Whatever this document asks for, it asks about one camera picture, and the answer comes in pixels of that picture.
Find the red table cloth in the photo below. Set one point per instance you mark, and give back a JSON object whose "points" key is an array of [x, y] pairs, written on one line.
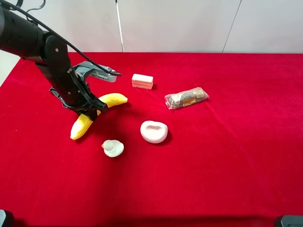
{"points": [[233, 160]]}

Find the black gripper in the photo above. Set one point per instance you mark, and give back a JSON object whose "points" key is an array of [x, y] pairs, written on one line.
{"points": [[72, 91]]}

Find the layered wafer cake block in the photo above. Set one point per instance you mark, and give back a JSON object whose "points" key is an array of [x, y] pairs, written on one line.
{"points": [[142, 81]]}

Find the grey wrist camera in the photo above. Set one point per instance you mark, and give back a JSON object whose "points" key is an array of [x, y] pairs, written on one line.
{"points": [[86, 69]]}

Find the white toy duck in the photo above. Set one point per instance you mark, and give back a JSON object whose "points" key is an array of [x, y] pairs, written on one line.
{"points": [[113, 148]]}

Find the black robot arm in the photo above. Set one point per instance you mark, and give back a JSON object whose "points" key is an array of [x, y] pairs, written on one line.
{"points": [[50, 54]]}

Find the yellow banana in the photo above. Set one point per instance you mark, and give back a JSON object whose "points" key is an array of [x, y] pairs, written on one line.
{"points": [[82, 124]]}

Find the white bowl shaped object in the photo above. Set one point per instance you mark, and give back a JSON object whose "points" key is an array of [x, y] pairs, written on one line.
{"points": [[154, 132]]}

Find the wrapped snack bar packet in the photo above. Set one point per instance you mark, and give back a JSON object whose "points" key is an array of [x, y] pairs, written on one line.
{"points": [[185, 98]]}

